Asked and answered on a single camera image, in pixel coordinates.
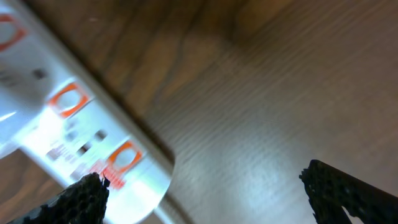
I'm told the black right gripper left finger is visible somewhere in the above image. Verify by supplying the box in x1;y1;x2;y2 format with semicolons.
7;172;111;224

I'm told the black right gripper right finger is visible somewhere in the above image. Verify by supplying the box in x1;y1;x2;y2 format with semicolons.
299;159;397;224

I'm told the white power strip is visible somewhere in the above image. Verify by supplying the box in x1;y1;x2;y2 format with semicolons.
1;1;173;223

